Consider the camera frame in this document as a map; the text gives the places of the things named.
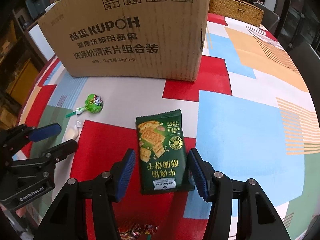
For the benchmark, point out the black coffee machine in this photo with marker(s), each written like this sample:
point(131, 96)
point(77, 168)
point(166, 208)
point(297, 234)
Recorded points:
point(37, 8)

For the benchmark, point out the dark green cracker packet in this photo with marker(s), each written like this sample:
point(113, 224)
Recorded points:
point(163, 157)

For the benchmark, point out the colourful patchwork tablecloth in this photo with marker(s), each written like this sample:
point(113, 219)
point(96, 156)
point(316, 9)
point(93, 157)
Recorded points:
point(249, 114)

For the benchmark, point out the brown cardboard box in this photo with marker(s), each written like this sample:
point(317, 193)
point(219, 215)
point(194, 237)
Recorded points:
point(139, 38)

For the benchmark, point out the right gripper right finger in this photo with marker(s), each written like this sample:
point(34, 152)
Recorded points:
point(257, 217)

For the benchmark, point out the dark chair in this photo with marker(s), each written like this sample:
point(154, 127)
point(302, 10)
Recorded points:
point(307, 62)
point(270, 19)

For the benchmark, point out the red gold candy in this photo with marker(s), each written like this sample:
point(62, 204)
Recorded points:
point(139, 232)

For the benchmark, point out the dark chair right far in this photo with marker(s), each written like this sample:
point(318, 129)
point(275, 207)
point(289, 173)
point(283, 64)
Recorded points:
point(270, 19)

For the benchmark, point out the dark chair right near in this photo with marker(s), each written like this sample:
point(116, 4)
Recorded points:
point(307, 62)

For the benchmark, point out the green lollipop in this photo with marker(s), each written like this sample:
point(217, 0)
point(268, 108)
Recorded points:
point(93, 104)

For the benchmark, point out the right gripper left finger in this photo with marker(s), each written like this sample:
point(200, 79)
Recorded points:
point(66, 217)

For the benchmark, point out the white candy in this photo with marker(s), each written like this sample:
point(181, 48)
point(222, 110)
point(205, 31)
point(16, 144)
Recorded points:
point(74, 131)

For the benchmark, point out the woven wicker basket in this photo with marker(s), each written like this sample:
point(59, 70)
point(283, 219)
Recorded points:
point(238, 10)

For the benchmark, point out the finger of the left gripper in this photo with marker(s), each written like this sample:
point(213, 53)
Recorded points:
point(14, 139)
point(60, 151)

